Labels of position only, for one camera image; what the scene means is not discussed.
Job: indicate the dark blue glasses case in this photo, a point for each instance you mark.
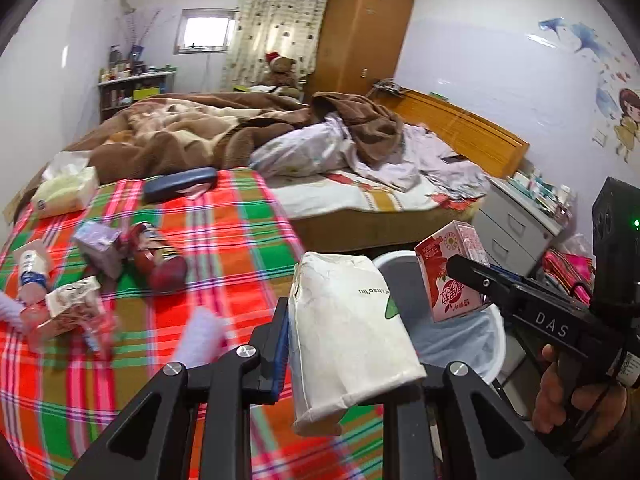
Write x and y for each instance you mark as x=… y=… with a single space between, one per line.
x=180 y=182

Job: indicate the decorative twigs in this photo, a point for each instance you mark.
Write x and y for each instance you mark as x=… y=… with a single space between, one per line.
x=137 y=30

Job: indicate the white patterned bed sheet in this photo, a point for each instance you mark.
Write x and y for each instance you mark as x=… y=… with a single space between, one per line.
x=345 y=192

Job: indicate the pile of small boxes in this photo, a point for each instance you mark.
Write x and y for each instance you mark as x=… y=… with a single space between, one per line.
x=540 y=192

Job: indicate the red milk carton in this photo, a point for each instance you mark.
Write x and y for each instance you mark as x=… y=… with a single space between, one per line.
x=450 y=305

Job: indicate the person's right hand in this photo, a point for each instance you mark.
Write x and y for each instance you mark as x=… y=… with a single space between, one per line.
x=565 y=405

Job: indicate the brown teddy bear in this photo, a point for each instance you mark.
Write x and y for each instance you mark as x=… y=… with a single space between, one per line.
x=281 y=72

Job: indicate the blurred white wrapper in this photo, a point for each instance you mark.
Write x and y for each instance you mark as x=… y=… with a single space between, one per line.
x=200 y=335

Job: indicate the lilac cloth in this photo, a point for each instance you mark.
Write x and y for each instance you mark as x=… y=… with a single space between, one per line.
x=425 y=160

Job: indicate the crumpled purple carton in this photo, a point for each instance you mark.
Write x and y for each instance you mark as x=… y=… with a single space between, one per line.
x=100 y=247

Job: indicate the white trash bin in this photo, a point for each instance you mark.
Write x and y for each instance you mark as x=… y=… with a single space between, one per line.
x=400 y=265

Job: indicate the pink bag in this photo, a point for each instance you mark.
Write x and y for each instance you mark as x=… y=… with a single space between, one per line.
x=565 y=275

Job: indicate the blue dolphin wall sticker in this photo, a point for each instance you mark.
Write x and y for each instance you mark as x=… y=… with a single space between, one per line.
x=582 y=35

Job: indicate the white printed carton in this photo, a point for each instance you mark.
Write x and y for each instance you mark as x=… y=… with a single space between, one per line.
x=75 y=302

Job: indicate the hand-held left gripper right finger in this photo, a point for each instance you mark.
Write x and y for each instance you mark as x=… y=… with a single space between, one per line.
x=410 y=435

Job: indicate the small shelf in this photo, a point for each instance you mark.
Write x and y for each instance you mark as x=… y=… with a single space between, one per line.
x=132 y=92

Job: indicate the plaid cloth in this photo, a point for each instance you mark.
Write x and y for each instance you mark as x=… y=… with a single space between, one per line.
x=240 y=240

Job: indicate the wooden bed frame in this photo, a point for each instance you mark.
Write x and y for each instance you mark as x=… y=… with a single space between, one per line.
x=465 y=125

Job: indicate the grey nightstand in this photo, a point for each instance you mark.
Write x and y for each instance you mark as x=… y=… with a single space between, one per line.
x=510 y=225

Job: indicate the green white tissue pack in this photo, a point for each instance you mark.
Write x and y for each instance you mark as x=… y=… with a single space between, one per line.
x=62 y=192

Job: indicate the white printed pillow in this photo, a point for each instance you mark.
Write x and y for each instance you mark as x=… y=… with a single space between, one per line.
x=300 y=152

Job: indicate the patterned curtain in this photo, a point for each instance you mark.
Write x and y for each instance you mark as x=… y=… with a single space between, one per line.
x=280 y=15

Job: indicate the brown blanket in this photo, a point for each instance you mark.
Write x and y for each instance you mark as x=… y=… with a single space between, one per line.
x=190 y=135

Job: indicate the window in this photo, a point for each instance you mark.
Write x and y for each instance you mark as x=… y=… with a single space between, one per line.
x=205 y=30

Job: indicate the cartoon girl wall sticker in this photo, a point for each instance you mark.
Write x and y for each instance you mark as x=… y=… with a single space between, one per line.
x=625 y=115

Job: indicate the row of bottles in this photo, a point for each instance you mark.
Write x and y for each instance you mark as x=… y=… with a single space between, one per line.
x=125 y=67

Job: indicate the dark phone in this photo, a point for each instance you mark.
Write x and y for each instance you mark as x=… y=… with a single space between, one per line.
x=452 y=159

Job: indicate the clear bin liner bag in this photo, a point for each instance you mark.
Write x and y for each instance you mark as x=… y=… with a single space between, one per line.
x=465 y=347

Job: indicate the wooden wardrobe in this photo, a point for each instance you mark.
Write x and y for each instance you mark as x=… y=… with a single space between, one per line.
x=362 y=30

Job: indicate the red lidded plastic cup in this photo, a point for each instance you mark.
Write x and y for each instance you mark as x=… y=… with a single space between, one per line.
x=160 y=260

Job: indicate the white blue yogurt bottle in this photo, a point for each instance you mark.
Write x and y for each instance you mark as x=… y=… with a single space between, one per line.
x=32 y=265

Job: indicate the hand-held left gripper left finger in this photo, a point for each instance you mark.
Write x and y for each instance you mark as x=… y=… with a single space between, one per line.
x=280 y=345

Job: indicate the white paper bag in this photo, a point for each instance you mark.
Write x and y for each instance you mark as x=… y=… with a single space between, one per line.
x=350 y=340

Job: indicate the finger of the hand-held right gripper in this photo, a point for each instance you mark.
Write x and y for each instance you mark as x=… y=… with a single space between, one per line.
x=470 y=272

